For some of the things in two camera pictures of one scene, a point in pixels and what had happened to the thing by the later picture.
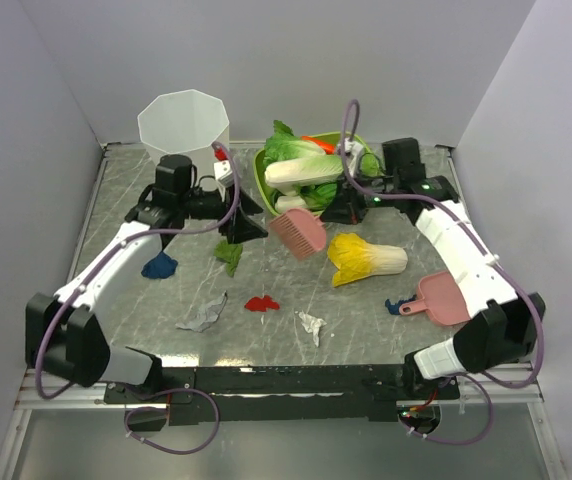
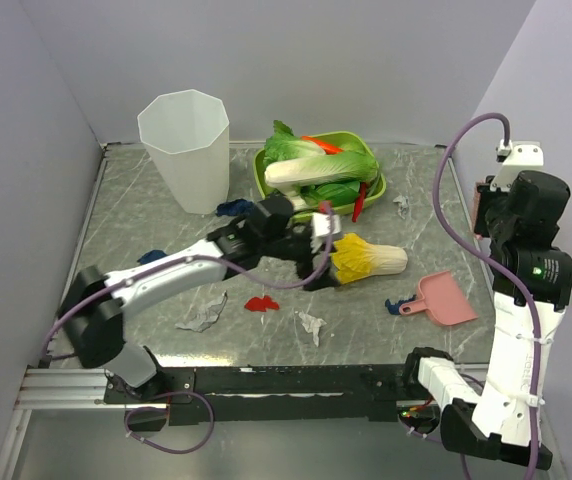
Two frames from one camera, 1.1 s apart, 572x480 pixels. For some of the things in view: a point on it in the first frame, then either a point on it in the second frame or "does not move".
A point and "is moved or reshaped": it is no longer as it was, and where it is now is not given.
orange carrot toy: [328, 148] does not move
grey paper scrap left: [207, 315] does not move
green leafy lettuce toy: [283, 144] does not move
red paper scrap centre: [261, 304] does not move
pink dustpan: [440, 296] does not move
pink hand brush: [303, 233] is moved or reshaped
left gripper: [242, 227] -> [305, 267]
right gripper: [346, 207] -> [486, 195]
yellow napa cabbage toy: [358, 259] does not move
